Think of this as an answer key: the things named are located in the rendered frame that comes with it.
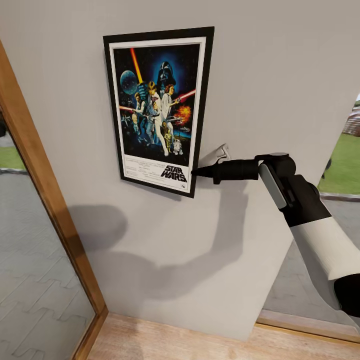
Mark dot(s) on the poster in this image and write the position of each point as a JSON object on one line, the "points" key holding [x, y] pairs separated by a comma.
{"points": [[158, 84]]}

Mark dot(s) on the fixed window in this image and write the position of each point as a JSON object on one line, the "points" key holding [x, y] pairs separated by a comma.
{"points": [[293, 304]]}

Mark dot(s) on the door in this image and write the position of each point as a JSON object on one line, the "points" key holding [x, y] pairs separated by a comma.
{"points": [[51, 307]]}

